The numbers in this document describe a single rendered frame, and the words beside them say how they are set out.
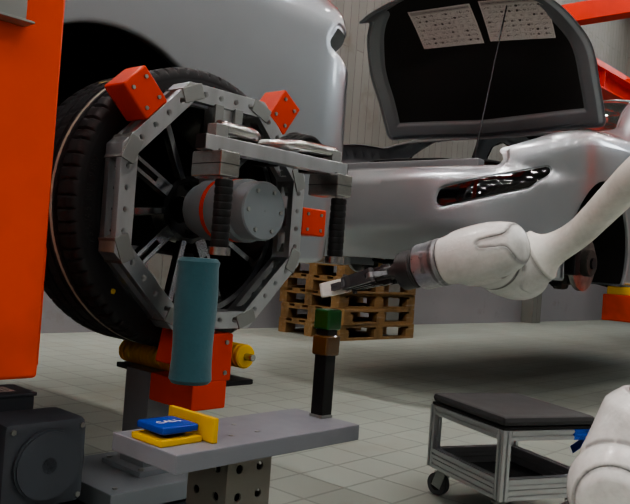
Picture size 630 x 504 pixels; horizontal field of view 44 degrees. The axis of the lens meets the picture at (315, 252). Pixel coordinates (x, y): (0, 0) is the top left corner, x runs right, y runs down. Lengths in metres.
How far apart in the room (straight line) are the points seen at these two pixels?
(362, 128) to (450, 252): 7.98
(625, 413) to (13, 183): 0.99
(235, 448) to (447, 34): 4.15
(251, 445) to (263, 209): 0.57
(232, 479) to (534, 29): 3.94
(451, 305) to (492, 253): 9.72
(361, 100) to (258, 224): 7.76
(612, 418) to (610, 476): 0.09
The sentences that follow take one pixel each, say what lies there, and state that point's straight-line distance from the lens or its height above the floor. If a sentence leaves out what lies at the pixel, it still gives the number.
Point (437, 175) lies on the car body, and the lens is 4.18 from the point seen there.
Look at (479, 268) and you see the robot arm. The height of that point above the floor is 0.76.
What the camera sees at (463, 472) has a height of 0.13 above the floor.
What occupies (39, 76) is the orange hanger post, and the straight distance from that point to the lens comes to 1.39.
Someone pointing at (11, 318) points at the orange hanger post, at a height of 0.62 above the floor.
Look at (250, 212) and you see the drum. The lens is 1.63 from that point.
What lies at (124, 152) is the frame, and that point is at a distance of 1.62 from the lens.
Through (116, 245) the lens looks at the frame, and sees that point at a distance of 1.61.
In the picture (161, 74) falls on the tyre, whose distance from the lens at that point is 1.80.
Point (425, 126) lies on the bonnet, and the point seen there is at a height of 1.74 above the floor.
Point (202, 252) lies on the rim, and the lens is 1.87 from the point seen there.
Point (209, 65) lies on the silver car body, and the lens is 2.28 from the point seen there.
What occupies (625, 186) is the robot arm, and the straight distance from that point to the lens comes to 1.37.
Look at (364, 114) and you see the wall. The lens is 9.40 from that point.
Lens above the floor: 0.75
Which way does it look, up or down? 1 degrees up
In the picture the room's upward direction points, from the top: 4 degrees clockwise
